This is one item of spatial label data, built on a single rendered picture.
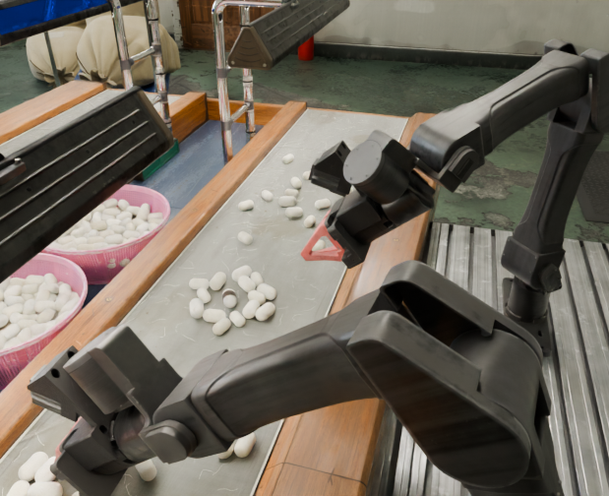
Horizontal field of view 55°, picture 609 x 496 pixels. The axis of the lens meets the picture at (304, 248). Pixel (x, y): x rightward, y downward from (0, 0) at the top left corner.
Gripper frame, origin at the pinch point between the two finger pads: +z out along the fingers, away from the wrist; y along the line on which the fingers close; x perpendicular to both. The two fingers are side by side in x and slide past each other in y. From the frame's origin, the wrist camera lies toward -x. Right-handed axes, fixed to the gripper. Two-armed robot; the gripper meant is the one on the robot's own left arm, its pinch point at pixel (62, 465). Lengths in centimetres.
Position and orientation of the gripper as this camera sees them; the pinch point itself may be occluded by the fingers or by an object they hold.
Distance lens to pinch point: 74.3
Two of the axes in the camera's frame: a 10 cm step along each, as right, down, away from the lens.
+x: 6.2, 7.4, 2.6
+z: -7.3, 4.3, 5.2
